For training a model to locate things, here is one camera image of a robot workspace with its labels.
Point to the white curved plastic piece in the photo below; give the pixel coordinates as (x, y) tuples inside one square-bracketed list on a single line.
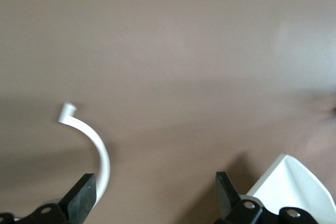
[(102, 155)]

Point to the white drawer cabinet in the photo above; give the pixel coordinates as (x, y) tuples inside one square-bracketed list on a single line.
[(302, 187)]

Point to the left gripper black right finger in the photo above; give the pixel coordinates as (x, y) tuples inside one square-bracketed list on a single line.
[(228, 203)]

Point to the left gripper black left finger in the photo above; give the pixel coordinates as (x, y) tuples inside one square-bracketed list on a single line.
[(78, 200)]

